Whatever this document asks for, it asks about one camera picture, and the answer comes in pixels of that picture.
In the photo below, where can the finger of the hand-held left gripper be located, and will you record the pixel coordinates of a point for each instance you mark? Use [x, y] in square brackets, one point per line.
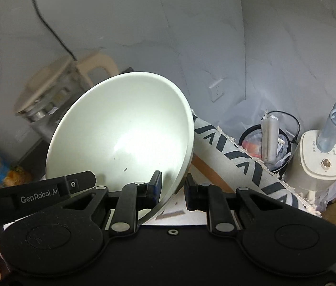
[81, 182]

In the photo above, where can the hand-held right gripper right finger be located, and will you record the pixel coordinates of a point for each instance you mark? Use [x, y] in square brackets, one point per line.
[189, 192]

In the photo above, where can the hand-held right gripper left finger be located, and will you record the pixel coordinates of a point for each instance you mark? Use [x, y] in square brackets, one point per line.
[155, 187]

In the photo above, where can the pale green bowl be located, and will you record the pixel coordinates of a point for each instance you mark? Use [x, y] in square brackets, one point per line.
[120, 125]

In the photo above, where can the patterned fringed table cloth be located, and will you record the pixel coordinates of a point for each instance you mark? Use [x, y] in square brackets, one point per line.
[245, 161]

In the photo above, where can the glass kettle with beige lid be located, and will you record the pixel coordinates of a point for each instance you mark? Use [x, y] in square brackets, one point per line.
[46, 95]

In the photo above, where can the silver cylindrical bottle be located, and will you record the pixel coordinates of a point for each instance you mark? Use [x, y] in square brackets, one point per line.
[269, 140]

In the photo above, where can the black rimmed trash bin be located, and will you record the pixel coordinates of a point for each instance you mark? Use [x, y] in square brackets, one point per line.
[284, 158]

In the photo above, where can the cream white humidifier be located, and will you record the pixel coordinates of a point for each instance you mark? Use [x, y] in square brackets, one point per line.
[314, 169]

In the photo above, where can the pale blue bottle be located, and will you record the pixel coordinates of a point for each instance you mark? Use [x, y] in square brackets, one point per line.
[334, 125]

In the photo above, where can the white wall socket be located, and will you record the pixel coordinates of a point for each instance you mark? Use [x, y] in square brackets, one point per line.
[217, 89]

